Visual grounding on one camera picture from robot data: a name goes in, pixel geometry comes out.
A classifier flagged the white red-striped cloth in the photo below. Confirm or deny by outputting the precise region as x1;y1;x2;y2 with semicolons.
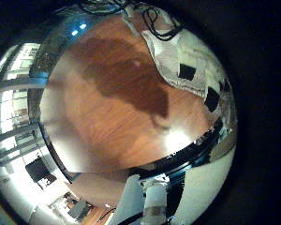
141;27;226;101

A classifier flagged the gray chair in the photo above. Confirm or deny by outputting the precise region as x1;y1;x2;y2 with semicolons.
67;198;90;219

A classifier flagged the dark monitor screen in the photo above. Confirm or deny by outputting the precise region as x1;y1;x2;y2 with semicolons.
24;156;58;188

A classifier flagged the black looped hand cable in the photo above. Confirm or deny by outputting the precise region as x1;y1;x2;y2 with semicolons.
141;7;183;42

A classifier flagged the thin black cable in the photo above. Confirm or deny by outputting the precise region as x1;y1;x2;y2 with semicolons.
81;0;126;15

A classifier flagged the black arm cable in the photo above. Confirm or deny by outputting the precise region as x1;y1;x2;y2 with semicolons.
116;212;144;225

